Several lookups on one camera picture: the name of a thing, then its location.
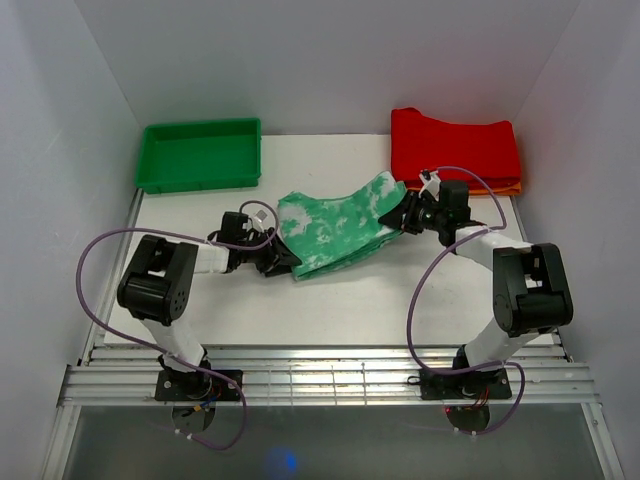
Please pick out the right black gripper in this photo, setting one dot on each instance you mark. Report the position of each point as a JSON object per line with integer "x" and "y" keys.
{"x": 403, "y": 214}

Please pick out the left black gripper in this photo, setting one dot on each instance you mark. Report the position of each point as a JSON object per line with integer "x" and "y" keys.
{"x": 281, "y": 258}

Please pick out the green white tie-dye trousers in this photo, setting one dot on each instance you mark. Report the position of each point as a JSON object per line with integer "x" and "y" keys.
{"x": 331, "y": 234}

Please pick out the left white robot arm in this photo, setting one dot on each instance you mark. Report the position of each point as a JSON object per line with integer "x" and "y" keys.
{"x": 156, "y": 286}

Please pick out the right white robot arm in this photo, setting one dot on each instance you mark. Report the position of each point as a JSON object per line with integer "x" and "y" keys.
{"x": 530, "y": 291}

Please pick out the red folded trousers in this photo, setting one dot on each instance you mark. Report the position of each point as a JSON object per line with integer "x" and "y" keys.
{"x": 477, "y": 154}

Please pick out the orange folded trousers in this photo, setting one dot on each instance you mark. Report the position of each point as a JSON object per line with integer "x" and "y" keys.
{"x": 512, "y": 190}

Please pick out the green plastic bin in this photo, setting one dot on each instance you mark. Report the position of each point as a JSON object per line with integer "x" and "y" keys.
{"x": 200, "y": 156}

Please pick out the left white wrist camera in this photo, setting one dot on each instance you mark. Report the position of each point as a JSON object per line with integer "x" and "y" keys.
{"x": 258, "y": 221}

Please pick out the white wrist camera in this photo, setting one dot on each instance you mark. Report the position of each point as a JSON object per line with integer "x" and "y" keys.
{"x": 258, "y": 221}
{"x": 430, "y": 183}

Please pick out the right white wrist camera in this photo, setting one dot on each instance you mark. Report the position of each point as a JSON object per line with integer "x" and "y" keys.
{"x": 430, "y": 183}

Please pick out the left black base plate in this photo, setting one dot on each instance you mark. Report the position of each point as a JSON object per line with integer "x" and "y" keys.
{"x": 167, "y": 390}

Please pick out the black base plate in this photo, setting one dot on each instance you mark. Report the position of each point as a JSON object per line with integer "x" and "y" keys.
{"x": 167, "y": 390}
{"x": 493, "y": 385}

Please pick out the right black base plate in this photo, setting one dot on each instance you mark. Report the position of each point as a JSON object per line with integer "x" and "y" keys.
{"x": 493, "y": 385}

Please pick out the aluminium rail frame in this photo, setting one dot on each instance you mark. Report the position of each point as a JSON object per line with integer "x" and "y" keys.
{"x": 126, "y": 375}

